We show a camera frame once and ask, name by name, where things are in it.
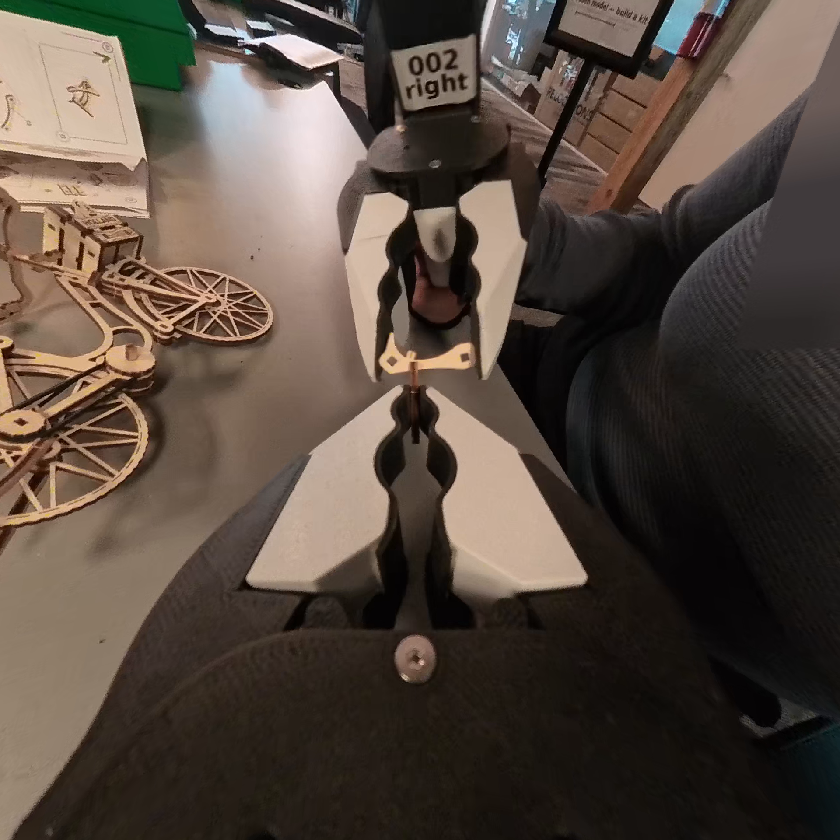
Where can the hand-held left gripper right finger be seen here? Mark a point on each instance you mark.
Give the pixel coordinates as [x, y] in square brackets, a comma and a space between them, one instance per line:
[518, 512]

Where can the red fire extinguisher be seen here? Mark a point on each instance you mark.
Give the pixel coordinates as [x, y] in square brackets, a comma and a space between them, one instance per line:
[705, 33]

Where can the wooden support post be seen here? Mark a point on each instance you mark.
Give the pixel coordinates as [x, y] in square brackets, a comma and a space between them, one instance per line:
[663, 131]

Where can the cardboard boxes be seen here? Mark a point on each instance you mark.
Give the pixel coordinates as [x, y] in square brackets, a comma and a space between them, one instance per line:
[617, 111]

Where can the person's torso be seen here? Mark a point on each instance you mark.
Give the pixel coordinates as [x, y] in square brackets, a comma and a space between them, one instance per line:
[722, 426]

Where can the wooden part sheet stack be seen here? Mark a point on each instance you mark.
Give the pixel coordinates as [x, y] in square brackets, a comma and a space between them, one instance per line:
[79, 190]

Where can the wooden crank-shaped model part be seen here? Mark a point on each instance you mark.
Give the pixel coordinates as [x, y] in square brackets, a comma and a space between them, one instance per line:
[459, 359]

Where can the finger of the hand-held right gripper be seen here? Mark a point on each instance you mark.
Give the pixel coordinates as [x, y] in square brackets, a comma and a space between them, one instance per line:
[364, 262]
[502, 262]

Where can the person's right forearm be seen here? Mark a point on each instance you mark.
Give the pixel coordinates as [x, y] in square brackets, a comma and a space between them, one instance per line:
[623, 262]

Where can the person's legs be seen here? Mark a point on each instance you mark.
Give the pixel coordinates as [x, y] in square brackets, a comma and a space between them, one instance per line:
[814, 781]

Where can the white instruction booklet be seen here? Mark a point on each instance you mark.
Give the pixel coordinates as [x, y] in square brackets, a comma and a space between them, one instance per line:
[39, 131]

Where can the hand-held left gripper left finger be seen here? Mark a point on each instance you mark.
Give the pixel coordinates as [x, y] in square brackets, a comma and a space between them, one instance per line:
[315, 512]

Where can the person's right hand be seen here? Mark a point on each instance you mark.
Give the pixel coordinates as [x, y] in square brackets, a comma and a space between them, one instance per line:
[433, 305]

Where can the wooden bicycle model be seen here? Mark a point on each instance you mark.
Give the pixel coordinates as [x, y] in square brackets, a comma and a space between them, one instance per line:
[128, 367]

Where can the green plastic bin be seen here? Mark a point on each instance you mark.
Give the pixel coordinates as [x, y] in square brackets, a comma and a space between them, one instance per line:
[131, 46]

